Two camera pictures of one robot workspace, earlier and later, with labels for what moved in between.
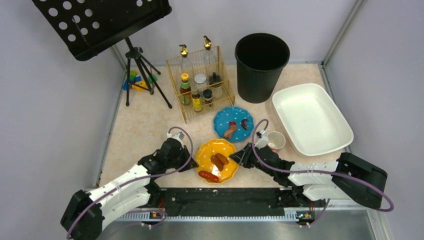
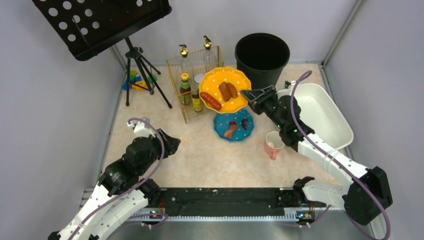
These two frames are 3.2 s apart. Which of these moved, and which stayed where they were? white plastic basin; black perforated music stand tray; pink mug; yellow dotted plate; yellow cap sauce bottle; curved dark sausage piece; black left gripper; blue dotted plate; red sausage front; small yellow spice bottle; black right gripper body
Moved: black left gripper; red sausage front; black right gripper body; yellow dotted plate
Stayed: blue dotted plate; pink mug; curved dark sausage piece; black perforated music stand tray; small yellow spice bottle; yellow cap sauce bottle; white plastic basin
